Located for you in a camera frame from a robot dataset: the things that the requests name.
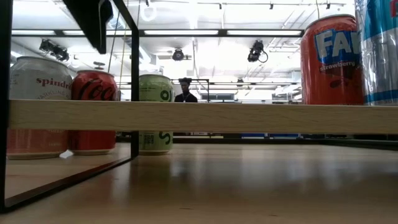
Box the black aluminium table frame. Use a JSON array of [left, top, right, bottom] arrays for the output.
[[115, 133, 398, 151]]

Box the person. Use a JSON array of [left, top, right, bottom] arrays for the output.
[[173, 77, 199, 104]]

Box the black ceiling camera cluster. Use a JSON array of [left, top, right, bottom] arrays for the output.
[[38, 38, 70, 63]]

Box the red Coca-Cola can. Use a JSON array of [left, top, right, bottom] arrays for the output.
[[67, 69, 121, 156]]

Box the red Fanta strawberry can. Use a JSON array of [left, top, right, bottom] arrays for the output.
[[299, 14, 365, 106]]

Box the blue and silver can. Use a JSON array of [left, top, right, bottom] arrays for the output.
[[354, 0, 398, 106]]

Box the white hanging ring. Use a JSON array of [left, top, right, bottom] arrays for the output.
[[139, 2, 158, 22]]

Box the white and pink Spindrift can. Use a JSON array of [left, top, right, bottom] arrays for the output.
[[6, 55, 74, 161]]

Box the blue storage bin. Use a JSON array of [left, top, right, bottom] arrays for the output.
[[241, 133, 301, 139]]

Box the black hanging camera with cable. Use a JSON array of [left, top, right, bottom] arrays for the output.
[[247, 39, 269, 64]]

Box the thin hanging cable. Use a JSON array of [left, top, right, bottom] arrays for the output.
[[107, 9, 121, 75]]

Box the pale green soda can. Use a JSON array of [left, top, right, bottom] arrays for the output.
[[137, 73, 176, 156]]

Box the wooden shelf with black frame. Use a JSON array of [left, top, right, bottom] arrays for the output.
[[0, 0, 398, 215]]

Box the round black ceiling camera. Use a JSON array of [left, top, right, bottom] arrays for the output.
[[172, 47, 186, 62]]

